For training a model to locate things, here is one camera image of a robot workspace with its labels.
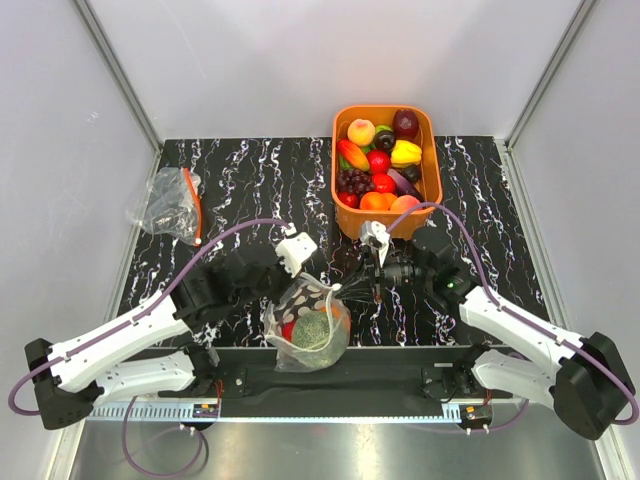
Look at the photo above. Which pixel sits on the yellow bell pepper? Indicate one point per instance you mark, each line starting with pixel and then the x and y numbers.
pixel 405 153

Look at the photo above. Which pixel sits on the green netted melon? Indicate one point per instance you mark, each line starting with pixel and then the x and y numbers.
pixel 317 343

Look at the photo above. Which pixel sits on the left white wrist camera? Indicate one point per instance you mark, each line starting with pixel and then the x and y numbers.
pixel 295 251

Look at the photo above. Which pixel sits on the red tomato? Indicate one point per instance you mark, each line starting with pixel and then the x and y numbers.
pixel 383 183

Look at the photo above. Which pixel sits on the yellow red peach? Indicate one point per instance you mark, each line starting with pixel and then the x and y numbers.
pixel 361 132

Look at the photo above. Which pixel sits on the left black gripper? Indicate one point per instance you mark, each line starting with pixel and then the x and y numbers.
pixel 279 266

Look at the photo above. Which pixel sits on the polka dot zip bag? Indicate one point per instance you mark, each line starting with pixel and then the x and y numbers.
pixel 307 294

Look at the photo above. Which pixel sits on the small red cherry fruit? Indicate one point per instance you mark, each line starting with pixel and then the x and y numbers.
pixel 350 200

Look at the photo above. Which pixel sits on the small red round fruit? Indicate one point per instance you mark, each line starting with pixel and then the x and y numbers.
pixel 379 162

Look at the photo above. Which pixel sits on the white slotted cable duct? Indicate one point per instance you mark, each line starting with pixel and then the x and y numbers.
pixel 157 412

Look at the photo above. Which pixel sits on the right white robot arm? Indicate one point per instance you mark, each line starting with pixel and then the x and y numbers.
pixel 583 379

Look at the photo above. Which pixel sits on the purple grape bunch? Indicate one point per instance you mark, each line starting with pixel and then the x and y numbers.
pixel 355 182

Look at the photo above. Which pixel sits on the dark purple plum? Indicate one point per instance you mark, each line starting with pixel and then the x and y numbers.
pixel 384 140

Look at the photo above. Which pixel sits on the crumpled orange zip bag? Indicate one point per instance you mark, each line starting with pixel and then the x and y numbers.
pixel 171 205

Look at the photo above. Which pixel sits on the red yellow mango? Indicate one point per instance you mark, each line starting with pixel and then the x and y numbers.
pixel 351 156

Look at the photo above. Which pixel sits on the purple eggplant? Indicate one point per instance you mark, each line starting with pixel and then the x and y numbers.
pixel 404 186

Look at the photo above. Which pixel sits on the orange bell pepper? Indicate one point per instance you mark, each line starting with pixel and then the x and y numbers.
pixel 340 316

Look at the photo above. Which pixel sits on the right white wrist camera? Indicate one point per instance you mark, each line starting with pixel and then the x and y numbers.
pixel 375 236

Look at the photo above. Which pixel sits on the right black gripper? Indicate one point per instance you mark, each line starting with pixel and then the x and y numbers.
pixel 360 291

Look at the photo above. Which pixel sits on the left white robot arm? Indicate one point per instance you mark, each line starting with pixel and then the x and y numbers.
pixel 72 378

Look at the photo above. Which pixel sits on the orange tangerine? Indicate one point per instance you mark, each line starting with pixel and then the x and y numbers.
pixel 375 201

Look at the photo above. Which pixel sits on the pink orange peach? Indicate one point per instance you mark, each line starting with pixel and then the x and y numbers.
pixel 403 203

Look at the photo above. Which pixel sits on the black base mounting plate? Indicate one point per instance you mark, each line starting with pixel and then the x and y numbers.
pixel 367 384

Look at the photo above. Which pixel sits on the red pomegranate fruit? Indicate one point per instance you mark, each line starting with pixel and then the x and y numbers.
pixel 287 331

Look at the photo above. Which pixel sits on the dark red apple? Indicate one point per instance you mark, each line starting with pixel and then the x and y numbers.
pixel 405 124

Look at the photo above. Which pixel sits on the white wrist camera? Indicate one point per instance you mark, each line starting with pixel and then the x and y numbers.
pixel 375 236
pixel 295 251

